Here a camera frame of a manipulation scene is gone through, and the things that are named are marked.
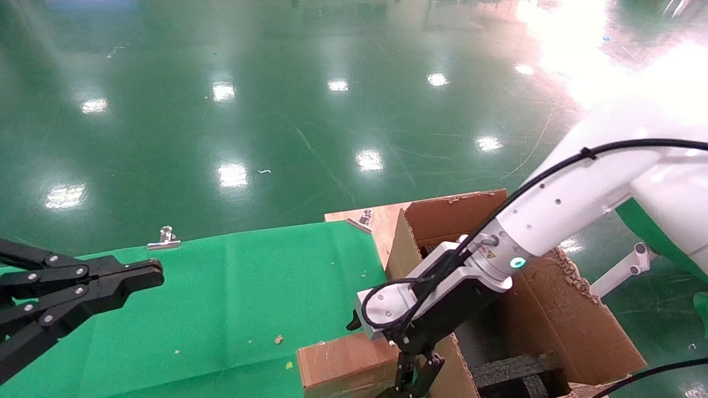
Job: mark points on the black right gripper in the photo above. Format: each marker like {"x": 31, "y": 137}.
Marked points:
{"x": 459, "y": 304}

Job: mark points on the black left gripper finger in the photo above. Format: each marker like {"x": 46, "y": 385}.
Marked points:
{"x": 99, "y": 301}
{"x": 66, "y": 271}

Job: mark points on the small brown cardboard box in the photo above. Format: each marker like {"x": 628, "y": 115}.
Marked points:
{"x": 337, "y": 365}

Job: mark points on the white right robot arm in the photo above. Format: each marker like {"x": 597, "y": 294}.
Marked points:
{"x": 581, "y": 182}

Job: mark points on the large open cardboard carton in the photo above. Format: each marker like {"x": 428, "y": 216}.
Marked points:
{"x": 558, "y": 320}

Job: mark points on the silver binder clip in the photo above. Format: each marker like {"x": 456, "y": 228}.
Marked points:
{"x": 165, "y": 245}
{"x": 365, "y": 215}

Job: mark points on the green table cloth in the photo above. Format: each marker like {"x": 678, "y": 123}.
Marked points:
{"x": 658, "y": 237}
{"x": 221, "y": 298}

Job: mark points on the white tube leg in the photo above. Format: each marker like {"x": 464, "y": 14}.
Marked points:
{"x": 619, "y": 272}

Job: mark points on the small green cloth piece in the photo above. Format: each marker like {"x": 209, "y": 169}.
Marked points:
{"x": 701, "y": 315}

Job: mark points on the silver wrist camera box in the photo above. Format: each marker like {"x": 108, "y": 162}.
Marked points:
{"x": 387, "y": 304}

